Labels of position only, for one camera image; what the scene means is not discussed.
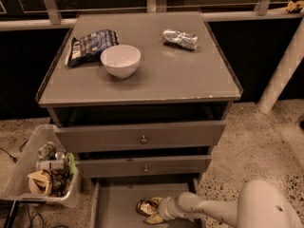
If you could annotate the yellow wrapper in bin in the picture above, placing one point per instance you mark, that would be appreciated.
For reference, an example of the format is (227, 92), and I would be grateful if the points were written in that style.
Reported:
(40, 182)

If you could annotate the grey drawer cabinet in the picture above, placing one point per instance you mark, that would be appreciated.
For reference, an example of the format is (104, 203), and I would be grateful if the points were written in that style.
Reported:
(171, 85)

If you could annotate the yellow object on railing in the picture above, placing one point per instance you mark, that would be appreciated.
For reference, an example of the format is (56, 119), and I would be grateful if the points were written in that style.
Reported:
(295, 6)

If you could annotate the grey middle drawer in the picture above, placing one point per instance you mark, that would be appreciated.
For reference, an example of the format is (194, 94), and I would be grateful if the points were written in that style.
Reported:
(150, 166)

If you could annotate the crushed silver can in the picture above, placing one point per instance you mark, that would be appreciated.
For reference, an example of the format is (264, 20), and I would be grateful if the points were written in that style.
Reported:
(180, 39)

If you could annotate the metal railing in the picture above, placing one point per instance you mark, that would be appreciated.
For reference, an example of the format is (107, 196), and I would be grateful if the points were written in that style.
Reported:
(53, 14)

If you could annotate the white slanted post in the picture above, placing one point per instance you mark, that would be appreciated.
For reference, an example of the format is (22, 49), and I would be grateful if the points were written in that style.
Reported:
(284, 71)

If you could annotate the blue chip bag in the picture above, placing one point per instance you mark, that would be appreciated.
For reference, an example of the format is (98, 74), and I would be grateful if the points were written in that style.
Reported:
(90, 47)

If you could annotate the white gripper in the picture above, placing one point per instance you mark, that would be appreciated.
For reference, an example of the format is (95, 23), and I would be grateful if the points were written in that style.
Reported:
(165, 209)

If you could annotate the clear plastic bin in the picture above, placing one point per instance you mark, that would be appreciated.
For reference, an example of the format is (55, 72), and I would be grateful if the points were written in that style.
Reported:
(66, 183)

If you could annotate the white ceramic bowl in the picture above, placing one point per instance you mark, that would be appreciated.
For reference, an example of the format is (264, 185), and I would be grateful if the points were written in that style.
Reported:
(121, 61)

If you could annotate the grey bottom drawer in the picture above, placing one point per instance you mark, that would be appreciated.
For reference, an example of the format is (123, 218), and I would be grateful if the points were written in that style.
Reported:
(115, 202)

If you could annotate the grey drawer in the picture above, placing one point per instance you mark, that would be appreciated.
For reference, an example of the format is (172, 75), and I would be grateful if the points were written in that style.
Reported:
(115, 202)
(150, 166)
(83, 139)

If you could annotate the silver can in bin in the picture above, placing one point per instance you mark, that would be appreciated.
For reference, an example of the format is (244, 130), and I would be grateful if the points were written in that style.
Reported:
(50, 165)

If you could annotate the crushed orange can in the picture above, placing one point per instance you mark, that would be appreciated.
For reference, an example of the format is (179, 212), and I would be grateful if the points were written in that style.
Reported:
(146, 207)

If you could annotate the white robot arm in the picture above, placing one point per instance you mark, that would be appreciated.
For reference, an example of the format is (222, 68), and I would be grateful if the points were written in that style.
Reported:
(259, 205)

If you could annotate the green can in bin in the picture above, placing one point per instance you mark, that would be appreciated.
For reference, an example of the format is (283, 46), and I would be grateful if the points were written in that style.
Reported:
(47, 151)

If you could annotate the grey top drawer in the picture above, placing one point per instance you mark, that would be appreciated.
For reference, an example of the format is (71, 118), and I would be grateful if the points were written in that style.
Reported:
(83, 139)

